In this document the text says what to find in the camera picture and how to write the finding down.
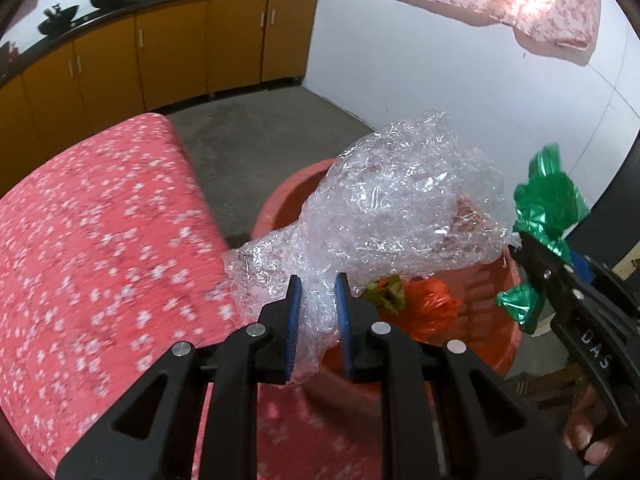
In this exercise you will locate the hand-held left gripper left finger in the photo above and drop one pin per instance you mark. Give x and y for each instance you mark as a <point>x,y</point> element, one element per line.
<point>295,325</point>

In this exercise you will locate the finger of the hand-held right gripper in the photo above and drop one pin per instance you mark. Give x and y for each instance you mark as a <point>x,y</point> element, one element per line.
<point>582,267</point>
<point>595,345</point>

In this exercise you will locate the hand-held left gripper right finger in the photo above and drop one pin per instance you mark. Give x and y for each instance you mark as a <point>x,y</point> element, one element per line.
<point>345,325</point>

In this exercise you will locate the green foil wrapper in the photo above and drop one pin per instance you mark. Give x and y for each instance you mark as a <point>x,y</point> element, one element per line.
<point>550,200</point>

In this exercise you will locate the red plastic basket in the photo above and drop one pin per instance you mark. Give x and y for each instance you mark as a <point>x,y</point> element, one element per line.
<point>480,290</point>

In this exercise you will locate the clear bubble wrap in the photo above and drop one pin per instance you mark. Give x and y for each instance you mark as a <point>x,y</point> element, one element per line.
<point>400,200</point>

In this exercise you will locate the person's right hand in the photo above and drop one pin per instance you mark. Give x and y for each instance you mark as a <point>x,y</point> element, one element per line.
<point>585,430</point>

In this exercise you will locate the olive green plastic wrapper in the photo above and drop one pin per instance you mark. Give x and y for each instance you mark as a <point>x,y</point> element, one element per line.
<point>390,295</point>

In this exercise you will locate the wooden stool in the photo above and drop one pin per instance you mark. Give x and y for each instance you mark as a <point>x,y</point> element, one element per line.
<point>540,390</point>

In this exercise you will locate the orange plastic bag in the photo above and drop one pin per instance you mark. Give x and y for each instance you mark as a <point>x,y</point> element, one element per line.
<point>430,310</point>

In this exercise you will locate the red floral tablecloth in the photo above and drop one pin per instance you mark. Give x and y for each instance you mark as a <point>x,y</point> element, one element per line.
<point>100,260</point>

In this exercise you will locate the wooden lower cabinets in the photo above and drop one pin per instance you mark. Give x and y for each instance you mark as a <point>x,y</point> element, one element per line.
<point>170,45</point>

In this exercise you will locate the black cooking pot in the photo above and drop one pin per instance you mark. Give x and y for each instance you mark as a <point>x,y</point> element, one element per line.
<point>59,22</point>

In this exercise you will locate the red bottle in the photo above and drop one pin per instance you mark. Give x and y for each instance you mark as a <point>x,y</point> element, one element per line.
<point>13,52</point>

